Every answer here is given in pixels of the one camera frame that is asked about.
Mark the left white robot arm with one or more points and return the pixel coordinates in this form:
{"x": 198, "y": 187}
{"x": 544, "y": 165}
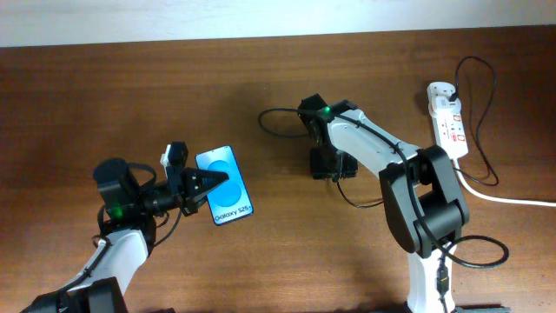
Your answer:
{"x": 127, "y": 231}

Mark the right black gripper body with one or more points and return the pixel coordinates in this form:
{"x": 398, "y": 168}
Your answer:
{"x": 332, "y": 164}

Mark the blue Galaxy smartphone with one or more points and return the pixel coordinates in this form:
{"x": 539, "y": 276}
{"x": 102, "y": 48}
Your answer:
{"x": 230, "y": 201}

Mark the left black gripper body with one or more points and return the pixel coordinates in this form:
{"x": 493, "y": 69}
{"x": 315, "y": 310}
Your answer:
{"x": 177, "y": 189}

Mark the white power strip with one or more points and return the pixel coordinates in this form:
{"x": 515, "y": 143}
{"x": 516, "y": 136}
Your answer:
{"x": 447, "y": 121}

